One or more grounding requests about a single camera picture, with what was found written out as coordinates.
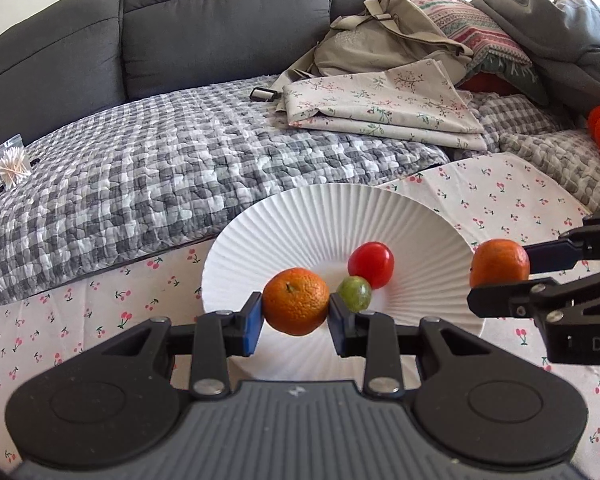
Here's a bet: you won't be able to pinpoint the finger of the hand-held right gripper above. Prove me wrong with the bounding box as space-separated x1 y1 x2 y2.
467 267 600 319
524 209 600 277

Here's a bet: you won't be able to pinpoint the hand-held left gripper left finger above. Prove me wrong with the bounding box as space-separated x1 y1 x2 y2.
82 291 265 399

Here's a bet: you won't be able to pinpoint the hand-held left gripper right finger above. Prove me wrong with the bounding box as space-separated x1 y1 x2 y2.
328 292 512 400

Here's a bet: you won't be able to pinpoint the orange tangerine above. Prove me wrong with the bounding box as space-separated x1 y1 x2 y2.
469 239 531 289
262 267 331 337

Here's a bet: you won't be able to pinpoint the white ribbed plate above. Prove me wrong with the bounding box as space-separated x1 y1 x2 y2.
201 183 487 382

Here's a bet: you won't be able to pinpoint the green tomato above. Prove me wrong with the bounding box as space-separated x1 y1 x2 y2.
336 276 373 312

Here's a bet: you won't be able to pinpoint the red tomato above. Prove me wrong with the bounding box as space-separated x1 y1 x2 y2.
348 241 395 290

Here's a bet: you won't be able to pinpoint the cherry print tablecloth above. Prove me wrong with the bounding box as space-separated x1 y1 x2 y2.
0 152 600 467

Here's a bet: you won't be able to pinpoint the light grey checkered blanket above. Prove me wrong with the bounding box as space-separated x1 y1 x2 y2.
499 129 600 214

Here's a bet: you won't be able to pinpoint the red cushion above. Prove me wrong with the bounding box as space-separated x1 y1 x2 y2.
459 74 520 97

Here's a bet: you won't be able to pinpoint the grey checkered quilt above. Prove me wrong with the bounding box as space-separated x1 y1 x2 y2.
0 77 578 312

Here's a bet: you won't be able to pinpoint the grey hooded sweatshirt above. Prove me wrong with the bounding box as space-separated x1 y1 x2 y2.
471 0 600 127

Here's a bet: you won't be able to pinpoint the folded floral cloth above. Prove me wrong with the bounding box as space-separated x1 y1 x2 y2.
275 58 489 151

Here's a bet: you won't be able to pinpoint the pink patterned pillow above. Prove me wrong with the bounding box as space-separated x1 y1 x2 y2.
375 0 551 107

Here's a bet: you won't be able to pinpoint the beige canvas bag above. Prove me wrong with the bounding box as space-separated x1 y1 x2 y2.
280 0 474 87

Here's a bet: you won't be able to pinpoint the clear cotton swab box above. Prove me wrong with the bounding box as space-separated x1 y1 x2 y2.
0 133 33 191

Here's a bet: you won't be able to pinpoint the dark grey sofa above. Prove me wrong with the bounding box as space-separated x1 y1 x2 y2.
0 0 481 136

